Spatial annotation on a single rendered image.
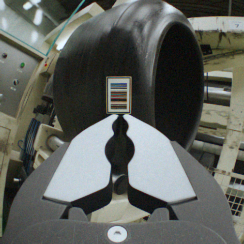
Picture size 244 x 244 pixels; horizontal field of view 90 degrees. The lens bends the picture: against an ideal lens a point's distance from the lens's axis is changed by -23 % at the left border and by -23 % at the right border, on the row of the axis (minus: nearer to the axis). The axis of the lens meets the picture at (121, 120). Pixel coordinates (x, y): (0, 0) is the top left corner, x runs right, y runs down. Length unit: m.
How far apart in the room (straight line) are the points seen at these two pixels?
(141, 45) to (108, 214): 0.33
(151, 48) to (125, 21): 0.07
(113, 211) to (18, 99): 0.73
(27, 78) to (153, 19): 0.72
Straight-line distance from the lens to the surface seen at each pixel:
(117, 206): 0.35
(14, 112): 0.89
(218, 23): 0.93
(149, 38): 0.30
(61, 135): 0.60
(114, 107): 0.26
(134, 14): 0.33
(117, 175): 0.32
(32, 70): 0.91
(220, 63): 0.95
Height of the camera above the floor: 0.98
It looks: 8 degrees up
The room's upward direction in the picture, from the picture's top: 19 degrees clockwise
